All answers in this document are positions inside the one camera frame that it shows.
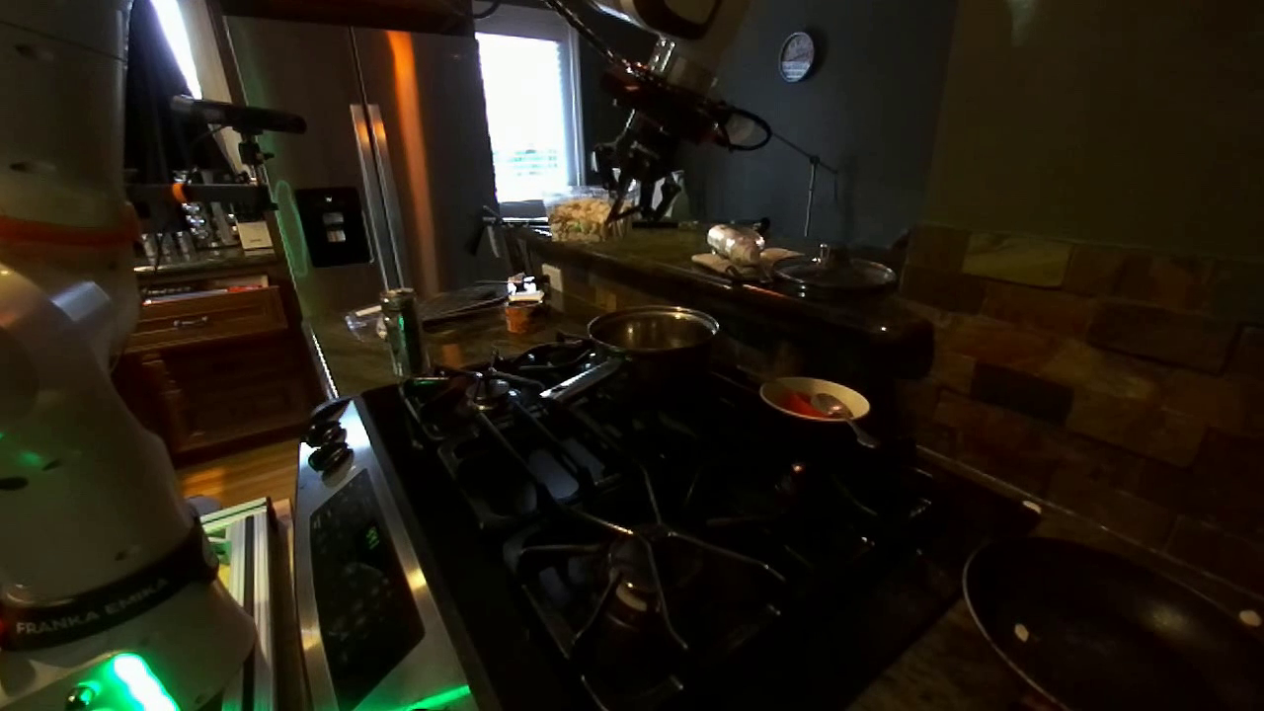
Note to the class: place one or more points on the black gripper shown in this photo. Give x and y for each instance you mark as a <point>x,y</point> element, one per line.
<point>650,156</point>

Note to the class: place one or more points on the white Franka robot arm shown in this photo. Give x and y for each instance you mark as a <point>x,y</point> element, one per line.
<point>66,435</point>

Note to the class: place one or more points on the white box appliance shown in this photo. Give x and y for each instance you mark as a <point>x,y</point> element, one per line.
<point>646,202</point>

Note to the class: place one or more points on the bright window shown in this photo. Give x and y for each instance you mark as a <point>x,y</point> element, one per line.
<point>529,119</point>

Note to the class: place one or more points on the thin desk lamp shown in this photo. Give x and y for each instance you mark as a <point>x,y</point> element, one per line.
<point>814,197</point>

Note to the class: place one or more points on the small orange cup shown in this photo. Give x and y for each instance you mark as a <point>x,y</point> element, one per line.
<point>519,317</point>

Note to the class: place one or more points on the round silver plate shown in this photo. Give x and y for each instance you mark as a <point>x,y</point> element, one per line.
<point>843,273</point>

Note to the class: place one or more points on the white bowl with red food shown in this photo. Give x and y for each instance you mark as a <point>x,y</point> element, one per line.
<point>814,401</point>

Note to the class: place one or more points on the dark green bottle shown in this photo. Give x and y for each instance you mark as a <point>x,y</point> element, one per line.
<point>409,335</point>

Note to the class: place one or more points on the clear glass dish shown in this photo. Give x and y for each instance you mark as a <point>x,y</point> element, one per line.
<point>368,322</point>

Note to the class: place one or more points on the stainless steel refrigerator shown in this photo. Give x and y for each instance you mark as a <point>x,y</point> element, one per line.
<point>330,152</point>

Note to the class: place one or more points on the black gas stove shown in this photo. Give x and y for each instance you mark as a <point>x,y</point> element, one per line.
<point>634,553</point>

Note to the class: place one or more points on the black stove knob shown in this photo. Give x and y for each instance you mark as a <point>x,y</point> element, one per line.
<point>330,455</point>
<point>334,420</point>

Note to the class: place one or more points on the wooden drawer cabinet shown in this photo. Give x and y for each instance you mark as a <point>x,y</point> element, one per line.
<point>213,339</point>

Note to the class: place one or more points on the black frying pan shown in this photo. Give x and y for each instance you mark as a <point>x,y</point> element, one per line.
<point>1107,633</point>

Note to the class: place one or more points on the round wall clock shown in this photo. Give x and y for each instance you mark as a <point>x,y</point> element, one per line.
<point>799,55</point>

